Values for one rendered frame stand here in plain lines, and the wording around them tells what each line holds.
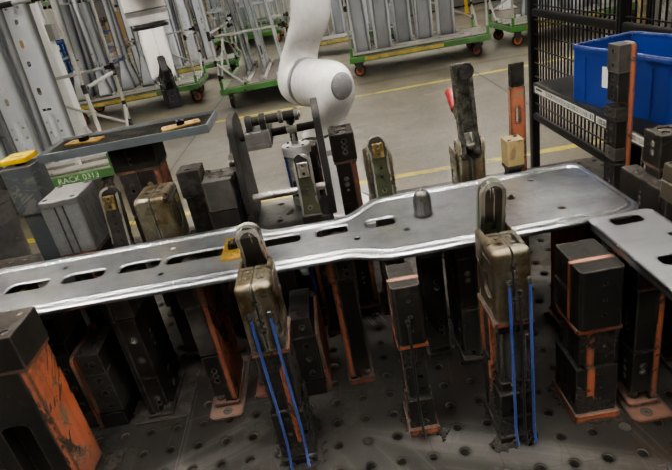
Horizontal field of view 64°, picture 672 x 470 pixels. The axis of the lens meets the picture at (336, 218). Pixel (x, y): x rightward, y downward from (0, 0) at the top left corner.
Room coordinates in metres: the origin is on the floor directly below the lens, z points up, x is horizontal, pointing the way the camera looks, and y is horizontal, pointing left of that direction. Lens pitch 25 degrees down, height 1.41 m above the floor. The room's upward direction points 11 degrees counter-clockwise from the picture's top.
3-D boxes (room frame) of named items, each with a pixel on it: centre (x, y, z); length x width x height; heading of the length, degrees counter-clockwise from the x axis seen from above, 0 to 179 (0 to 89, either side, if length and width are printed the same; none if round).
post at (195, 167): (1.08, 0.28, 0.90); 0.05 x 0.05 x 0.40; 89
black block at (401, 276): (0.68, -0.08, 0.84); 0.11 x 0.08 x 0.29; 179
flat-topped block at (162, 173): (1.20, 0.41, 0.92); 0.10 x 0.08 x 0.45; 89
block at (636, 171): (0.83, -0.54, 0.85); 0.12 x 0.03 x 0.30; 179
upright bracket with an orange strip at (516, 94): (1.00, -0.38, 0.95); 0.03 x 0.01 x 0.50; 89
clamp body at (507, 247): (0.64, -0.22, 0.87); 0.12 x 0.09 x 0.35; 179
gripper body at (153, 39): (1.19, 0.30, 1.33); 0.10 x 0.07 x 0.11; 17
